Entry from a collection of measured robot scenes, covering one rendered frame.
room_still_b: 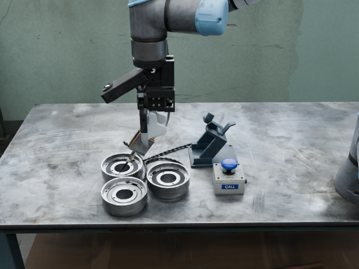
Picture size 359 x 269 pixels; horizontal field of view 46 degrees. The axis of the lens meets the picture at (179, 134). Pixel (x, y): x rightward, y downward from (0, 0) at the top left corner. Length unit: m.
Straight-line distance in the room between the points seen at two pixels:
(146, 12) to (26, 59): 1.97
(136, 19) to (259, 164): 0.53
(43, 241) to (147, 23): 0.75
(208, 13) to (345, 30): 1.99
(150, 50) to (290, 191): 0.49
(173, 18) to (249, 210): 0.46
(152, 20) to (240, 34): 1.78
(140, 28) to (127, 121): 0.55
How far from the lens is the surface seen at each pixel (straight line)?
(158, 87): 0.91
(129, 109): 1.42
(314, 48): 2.73
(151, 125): 0.94
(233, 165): 1.01
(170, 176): 1.06
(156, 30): 0.85
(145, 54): 0.87
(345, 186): 1.08
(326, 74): 2.82
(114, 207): 0.96
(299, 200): 1.06
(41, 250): 1.31
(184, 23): 0.82
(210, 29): 0.81
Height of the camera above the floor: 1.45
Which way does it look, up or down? 31 degrees down
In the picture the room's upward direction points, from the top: straight up
